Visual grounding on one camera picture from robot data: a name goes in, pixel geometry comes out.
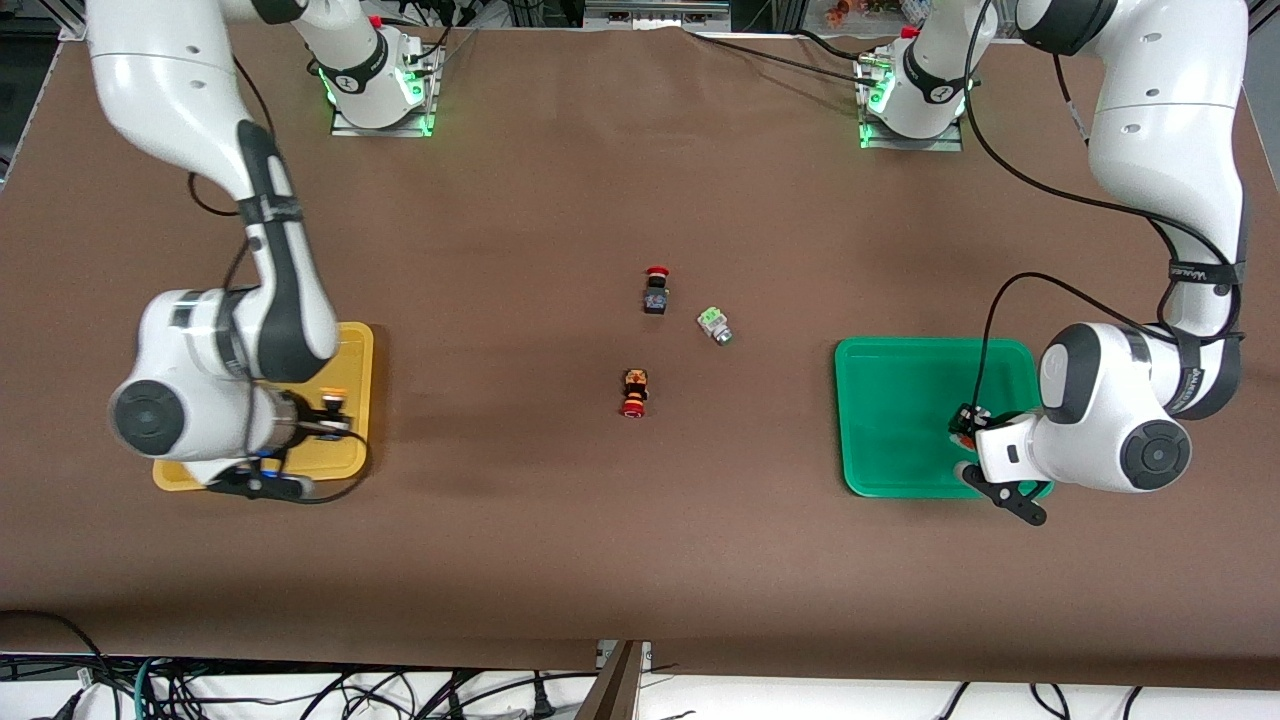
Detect brown table leg post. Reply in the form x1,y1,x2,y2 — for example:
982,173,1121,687
575,640,641,720

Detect brown table cover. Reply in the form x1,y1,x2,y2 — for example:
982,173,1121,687
0,18,1280,691

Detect green plastic tray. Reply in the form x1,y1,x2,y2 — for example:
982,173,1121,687
834,337,1057,499

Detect aluminium frame rail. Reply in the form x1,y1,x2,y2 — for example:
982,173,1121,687
585,0,731,31

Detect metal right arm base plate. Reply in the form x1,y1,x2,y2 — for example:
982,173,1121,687
330,40,438,138

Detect green floor cable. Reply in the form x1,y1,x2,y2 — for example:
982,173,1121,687
133,655,166,720

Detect black floor cable arc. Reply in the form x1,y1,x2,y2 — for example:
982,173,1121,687
0,610,109,683

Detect tangled black floor cables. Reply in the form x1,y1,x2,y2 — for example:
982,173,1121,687
160,665,561,720

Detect yellow plastic tray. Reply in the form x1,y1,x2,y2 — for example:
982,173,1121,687
152,321,375,492

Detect short black table cable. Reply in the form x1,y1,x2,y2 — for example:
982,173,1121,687
798,28,866,59

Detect white metal table bracket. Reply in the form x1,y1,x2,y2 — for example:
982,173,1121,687
597,640,653,673

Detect colourful background objects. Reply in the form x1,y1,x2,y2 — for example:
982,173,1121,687
825,0,936,26

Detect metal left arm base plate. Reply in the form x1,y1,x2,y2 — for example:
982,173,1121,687
858,50,966,153

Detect long black table cable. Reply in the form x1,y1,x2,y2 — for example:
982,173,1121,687
685,30,881,81

